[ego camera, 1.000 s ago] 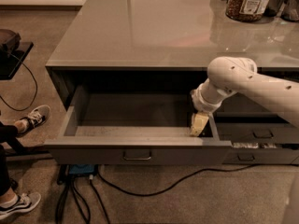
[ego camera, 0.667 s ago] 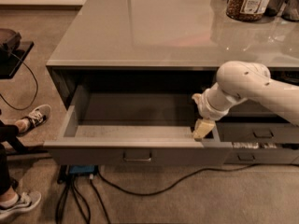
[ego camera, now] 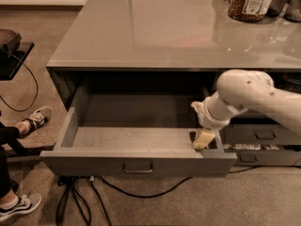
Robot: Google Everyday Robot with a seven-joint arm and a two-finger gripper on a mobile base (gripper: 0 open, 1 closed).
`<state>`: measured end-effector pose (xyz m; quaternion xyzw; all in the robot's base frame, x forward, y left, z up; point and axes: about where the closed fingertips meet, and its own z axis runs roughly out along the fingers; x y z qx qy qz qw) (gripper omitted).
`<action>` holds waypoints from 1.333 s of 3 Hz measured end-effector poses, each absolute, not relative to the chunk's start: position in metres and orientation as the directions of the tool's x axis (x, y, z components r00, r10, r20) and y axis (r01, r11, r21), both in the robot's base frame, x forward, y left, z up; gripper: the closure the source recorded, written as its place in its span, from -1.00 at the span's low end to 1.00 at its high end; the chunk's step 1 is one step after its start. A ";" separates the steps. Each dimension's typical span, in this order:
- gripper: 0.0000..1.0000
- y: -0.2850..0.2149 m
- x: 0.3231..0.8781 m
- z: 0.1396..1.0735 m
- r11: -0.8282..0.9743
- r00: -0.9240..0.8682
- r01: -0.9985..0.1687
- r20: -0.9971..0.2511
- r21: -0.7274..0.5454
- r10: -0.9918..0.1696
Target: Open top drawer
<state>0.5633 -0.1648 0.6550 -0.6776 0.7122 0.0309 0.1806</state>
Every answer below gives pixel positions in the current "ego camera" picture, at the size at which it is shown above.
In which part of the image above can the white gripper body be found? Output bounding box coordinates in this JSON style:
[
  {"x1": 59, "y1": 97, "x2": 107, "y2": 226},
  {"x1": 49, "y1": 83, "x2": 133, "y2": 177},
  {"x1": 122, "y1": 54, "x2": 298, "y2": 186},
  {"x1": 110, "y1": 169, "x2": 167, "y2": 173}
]
[{"x1": 191, "y1": 91, "x2": 248, "y2": 131}]

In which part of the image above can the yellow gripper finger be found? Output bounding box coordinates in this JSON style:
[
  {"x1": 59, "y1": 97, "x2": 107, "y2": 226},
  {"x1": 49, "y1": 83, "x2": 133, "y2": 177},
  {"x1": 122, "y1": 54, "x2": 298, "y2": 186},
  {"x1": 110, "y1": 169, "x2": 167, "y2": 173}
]
[{"x1": 192, "y1": 128, "x2": 215, "y2": 150}]

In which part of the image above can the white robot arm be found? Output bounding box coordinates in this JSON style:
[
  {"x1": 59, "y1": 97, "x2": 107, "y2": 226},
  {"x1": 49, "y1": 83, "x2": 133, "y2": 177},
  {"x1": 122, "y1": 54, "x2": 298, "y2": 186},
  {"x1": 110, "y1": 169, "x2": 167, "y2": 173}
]
[{"x1": 191, "y1": 69, "x2": 301, "y2": 136}]

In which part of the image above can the grey drawer cabinet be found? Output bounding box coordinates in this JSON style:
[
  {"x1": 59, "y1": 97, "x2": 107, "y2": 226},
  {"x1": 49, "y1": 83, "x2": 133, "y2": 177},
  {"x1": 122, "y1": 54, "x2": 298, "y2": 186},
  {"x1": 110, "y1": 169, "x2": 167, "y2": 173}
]
[{"x1": 45, "y1": 0, "x2": 301, "y2": 168}]

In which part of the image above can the large jar of nuts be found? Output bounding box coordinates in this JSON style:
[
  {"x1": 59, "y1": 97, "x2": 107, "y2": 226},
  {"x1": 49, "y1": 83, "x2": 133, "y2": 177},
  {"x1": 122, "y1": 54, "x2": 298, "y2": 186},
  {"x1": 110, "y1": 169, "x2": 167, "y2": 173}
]
[{"x1": 228, "y1": 0, "x2": 272, "y2": 23}]

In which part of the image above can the dark glass jar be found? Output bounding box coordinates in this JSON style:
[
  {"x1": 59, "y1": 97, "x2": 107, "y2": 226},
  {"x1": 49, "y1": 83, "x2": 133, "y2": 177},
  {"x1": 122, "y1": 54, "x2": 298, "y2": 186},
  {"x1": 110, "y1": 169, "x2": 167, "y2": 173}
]
[
  {"x1": 266, "y1": 0, "x2": 288, "y2": 17},
  {"x1": 283, "y1": 0, "x2": 301, "y2": 23}
]

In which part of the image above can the upper grey sneaker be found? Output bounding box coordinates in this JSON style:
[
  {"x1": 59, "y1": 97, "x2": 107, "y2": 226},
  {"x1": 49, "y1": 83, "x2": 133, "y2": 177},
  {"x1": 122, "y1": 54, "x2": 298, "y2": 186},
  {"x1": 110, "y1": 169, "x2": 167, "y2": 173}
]
[{"x1": 16, "y1": 106, "x2": 53, "y2": 137}]

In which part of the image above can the grey sneaker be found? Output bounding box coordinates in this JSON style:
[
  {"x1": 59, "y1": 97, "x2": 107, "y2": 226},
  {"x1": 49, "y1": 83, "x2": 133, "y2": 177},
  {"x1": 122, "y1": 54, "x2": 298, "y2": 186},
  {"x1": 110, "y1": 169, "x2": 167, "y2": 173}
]
[
  {"x1": 16, "y1": 106, "x2": 53, "y2": 137},
  {"x1": 0, "y1": 194, "x2": 41, "y2": 221}
]

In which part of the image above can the lower grey sneaker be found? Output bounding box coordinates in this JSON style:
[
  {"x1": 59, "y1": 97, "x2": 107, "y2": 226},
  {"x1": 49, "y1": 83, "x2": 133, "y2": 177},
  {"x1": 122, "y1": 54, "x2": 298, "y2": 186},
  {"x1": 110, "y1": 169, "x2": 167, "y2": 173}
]
[{"x1": 0, "y1": 194, "x2": 41, "y2": 221}]

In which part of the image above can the person's black trouser leg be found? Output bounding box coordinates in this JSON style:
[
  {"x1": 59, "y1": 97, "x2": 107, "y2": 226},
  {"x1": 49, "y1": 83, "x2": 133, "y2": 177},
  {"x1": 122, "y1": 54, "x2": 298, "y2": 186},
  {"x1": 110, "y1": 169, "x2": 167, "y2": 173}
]
[{"x1": 0, "y1": 127, "x2": 19, "y2": 198}]

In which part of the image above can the black side table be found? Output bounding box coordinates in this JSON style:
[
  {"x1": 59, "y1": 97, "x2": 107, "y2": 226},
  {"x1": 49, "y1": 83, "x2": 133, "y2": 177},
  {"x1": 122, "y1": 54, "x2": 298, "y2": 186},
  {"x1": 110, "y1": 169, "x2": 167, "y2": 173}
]
[{"x1": 0, "y1": 42, "x2": 34, "y2": 81}]

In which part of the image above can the dark device on table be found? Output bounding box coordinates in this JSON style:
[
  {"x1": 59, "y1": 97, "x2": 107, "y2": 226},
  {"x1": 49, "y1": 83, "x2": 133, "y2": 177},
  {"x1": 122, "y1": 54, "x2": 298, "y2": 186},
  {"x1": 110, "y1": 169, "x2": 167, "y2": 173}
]
[{"x1": 0, "y1": 29, "x2": 22, "y2": 61}]

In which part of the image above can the black floor cable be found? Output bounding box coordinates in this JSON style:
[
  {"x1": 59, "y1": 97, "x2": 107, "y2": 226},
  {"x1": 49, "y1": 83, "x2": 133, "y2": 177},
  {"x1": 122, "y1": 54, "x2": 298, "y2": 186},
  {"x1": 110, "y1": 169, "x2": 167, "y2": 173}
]
[{"x1": 97, "y1": 165, "x2": 261, "y2": 200}]

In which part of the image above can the black cable bundle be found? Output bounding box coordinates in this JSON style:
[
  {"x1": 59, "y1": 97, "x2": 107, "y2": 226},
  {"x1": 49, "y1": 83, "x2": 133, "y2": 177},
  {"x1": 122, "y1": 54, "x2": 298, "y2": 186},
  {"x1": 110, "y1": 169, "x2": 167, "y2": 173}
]
[{"x1": 55, "y1": 175, "x2": 112, "y2": 226}]

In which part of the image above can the thin black hanging cable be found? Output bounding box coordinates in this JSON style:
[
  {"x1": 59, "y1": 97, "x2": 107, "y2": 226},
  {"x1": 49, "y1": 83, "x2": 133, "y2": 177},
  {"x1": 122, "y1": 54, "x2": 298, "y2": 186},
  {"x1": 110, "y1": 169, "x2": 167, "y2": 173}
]
[{"x1": 0, "y1": 49, "x2": 40, "y2": 113}]

